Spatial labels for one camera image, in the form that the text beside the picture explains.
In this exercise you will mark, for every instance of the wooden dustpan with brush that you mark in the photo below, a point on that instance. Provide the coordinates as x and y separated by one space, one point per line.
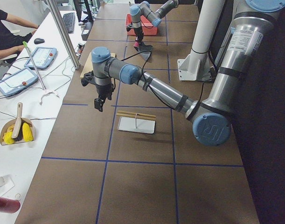
11 132

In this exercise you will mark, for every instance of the bamboo cutting board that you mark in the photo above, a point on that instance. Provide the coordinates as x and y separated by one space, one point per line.
88 67

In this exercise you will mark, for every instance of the black computer mouse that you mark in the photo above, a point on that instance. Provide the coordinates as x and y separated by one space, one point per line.
39 41

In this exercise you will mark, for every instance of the black keyboard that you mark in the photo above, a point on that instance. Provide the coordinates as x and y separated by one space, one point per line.
69 22

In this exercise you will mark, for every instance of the aluminium frame post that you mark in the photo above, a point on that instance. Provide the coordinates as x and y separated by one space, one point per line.
63 32

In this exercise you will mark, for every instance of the teach pendant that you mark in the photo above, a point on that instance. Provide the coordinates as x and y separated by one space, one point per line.
43 56
18 82

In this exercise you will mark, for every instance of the white towel rack stand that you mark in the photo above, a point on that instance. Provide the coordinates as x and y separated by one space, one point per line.
136 122

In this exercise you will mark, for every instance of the pink and grey cloth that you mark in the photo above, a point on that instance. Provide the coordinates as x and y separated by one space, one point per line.
143 50

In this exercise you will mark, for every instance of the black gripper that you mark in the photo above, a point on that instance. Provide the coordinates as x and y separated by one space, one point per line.
139 32
102 90

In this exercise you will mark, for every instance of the long metal grabber stick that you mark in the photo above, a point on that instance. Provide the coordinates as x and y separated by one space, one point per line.
33 63

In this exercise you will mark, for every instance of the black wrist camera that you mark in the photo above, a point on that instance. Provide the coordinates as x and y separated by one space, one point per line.
88 79

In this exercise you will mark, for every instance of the teach pendant far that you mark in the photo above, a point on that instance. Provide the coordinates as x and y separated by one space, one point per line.
43 56

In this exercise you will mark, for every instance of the seated person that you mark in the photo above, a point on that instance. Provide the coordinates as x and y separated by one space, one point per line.
9 43

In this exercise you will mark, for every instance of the teach pendant near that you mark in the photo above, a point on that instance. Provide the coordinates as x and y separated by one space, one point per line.
18 82

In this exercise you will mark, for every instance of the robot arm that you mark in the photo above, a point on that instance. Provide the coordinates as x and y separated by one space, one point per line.
143 9
252 19

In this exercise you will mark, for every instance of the dark red bottle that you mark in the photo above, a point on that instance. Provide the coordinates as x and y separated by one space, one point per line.
9 205

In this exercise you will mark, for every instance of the yellow corn toy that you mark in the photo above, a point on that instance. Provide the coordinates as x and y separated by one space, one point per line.
27 132

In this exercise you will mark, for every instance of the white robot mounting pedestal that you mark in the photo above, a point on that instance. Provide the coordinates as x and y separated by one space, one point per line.
196 66

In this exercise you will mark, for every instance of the pink plastic bin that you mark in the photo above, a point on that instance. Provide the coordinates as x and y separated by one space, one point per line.
148 28

